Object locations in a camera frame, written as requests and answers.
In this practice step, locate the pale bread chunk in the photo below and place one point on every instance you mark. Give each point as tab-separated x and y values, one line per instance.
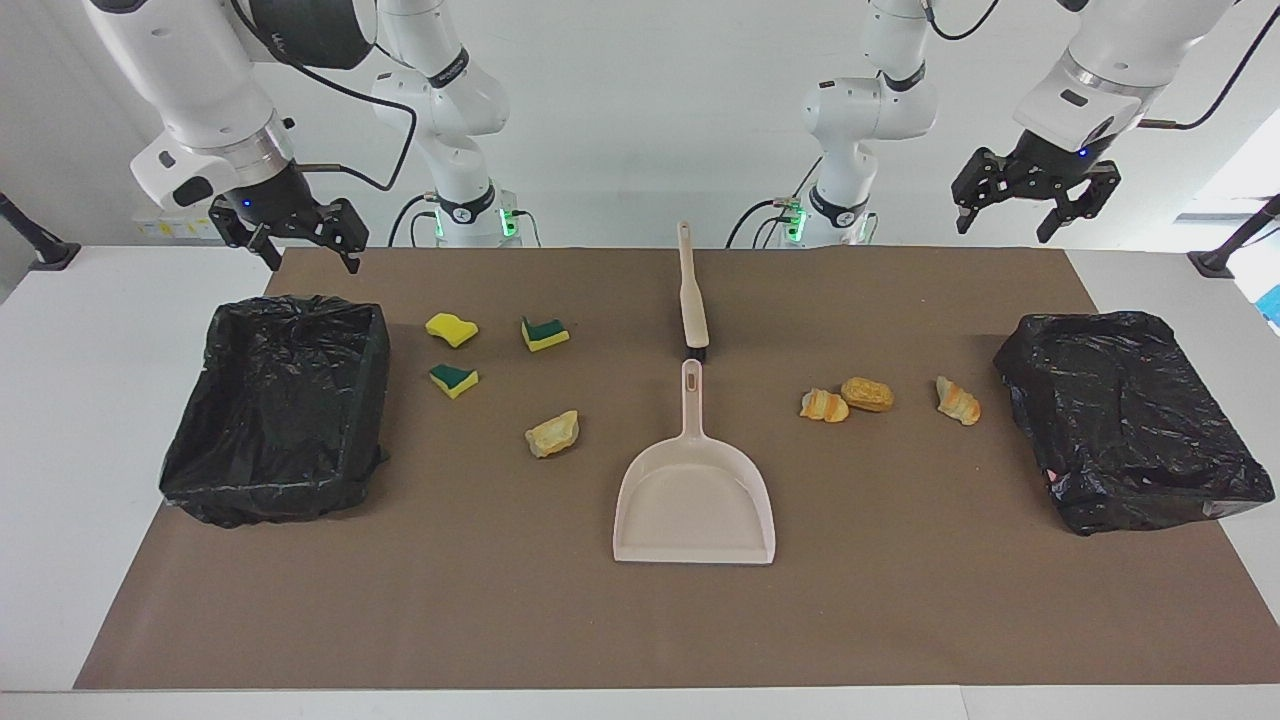
552	436

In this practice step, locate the striped croissant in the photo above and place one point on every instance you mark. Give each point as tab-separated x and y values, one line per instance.
958	402
824	406

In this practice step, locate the brown bread roll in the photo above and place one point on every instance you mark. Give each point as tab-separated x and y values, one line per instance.
868	394

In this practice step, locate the beige plastic dustpan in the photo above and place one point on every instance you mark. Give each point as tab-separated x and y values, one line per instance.
690	500

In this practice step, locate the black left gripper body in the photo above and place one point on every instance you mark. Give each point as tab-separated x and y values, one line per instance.
1045	165

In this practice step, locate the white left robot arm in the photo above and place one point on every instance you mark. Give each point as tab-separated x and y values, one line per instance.
1120	60

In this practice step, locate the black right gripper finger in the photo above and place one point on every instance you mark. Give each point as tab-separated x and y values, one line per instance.
235	228
345	228

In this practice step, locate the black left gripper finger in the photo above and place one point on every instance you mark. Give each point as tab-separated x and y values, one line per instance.
980	185
1090	195

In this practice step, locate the green yellow sponge piece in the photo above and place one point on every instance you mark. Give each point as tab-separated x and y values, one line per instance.
545	335
453	380

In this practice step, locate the beige hand brush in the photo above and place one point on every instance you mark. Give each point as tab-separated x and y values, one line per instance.
692	310

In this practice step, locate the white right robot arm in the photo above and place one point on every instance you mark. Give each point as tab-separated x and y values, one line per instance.
190	70

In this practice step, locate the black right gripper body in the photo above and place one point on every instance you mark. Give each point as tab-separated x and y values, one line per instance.
275	200

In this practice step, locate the black bag lined bin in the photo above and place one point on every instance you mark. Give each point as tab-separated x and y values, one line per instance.
1120	420
270	420

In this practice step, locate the all yellow sponge piece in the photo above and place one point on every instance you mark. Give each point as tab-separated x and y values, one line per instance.
452	329

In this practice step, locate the brown table mat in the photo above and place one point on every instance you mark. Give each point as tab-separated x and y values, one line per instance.
600	620

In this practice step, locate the blue plastic object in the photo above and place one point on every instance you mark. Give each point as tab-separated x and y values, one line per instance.
1273	305

